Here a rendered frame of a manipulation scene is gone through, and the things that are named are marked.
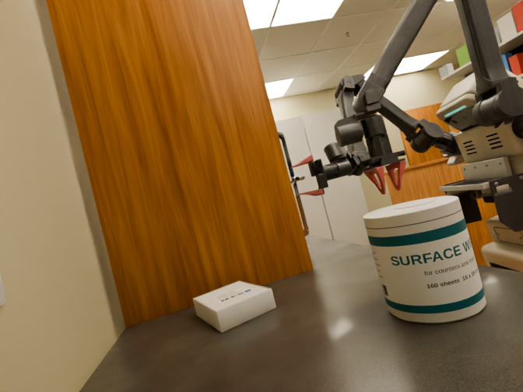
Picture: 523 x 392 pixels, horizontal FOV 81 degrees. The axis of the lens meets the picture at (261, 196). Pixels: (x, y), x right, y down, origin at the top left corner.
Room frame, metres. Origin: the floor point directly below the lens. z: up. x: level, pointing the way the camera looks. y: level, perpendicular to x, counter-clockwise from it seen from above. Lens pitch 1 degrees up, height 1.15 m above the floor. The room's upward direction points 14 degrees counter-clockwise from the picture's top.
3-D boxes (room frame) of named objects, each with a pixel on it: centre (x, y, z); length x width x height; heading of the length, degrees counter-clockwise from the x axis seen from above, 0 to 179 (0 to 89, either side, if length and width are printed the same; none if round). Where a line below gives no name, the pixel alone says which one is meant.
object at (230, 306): (0.65, 0.12, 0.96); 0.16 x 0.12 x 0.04; 29
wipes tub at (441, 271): (0.46, -0.21, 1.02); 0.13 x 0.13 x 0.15
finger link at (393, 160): (0.82, -0.35, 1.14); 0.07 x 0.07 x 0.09; 11
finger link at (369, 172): (0.82, -0.33, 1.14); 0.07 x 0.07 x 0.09; 11
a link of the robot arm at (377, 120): (0.82, -0.33, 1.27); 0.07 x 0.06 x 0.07; 87
